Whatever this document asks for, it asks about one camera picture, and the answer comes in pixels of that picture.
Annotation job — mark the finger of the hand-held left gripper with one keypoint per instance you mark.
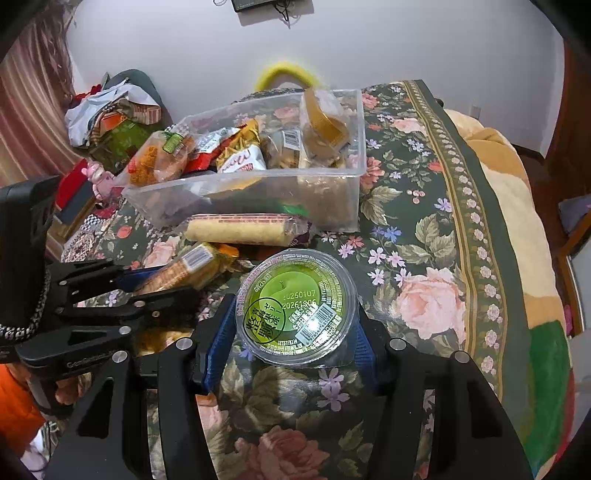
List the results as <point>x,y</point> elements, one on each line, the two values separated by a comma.
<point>87,277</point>
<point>138,307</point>

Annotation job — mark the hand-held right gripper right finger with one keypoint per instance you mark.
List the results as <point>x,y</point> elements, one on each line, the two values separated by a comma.
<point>365,348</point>

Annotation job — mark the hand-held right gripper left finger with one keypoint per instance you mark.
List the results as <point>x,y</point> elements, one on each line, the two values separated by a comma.
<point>217,344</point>

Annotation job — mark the gold biscuit pack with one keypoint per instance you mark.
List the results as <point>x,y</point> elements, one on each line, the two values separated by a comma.
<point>194,267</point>

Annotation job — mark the green jelly cup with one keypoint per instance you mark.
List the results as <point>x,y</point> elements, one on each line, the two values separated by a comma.
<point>295,309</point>

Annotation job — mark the long wafer roll pack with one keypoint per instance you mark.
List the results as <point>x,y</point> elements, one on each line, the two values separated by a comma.
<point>244,229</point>

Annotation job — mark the orange fried snack bag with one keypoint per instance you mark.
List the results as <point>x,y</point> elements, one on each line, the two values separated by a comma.
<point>159,159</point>

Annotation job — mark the green pea packet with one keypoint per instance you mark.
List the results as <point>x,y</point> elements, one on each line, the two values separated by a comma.
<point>293,210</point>

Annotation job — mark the clear bag of nuts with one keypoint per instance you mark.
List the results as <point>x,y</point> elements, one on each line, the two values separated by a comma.
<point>328,198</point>

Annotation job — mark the clear plastic storage container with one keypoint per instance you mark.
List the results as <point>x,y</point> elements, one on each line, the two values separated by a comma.
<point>323,198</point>

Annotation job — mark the red snack packet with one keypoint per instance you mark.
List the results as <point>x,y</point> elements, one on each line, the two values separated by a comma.
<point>210,147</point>

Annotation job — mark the yellow white snack bag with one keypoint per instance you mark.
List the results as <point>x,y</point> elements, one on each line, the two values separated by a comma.
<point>242,159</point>

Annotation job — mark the clear cracker pack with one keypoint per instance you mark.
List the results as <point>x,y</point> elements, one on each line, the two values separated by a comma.
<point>284,147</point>

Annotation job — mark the cake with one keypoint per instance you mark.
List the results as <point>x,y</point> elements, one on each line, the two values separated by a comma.
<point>323,122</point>

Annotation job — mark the person's left forearm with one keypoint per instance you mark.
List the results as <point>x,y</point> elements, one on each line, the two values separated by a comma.
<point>18,406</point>

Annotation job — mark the person's left hand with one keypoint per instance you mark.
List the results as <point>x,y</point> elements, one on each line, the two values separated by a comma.
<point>70,391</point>

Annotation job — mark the patchwork quilt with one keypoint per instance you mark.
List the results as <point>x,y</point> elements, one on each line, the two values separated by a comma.
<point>87,230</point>

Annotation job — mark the red box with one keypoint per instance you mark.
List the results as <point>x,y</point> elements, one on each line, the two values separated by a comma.
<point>74,194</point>

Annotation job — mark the pink toy figure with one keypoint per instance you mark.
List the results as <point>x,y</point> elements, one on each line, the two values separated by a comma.
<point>99,182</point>

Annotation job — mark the green printed cloth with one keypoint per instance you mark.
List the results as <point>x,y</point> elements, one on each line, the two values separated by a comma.
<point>117,141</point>

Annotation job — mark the striped brown curtain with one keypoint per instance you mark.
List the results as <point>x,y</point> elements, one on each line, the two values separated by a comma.
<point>32,101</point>

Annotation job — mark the pile of clothes on chair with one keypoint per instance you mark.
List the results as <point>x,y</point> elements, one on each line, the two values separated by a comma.
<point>97,110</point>

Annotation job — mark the yellow beige blanket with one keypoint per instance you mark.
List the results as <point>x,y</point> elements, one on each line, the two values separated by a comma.
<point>521,230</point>

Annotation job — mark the grey round cushion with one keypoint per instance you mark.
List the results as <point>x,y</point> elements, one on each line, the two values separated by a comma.
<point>134,81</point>

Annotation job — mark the brown wooden door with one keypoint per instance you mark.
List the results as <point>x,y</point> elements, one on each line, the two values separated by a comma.
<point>572,106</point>

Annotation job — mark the small black monitor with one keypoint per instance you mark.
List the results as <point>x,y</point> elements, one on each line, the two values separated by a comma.
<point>272,4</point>

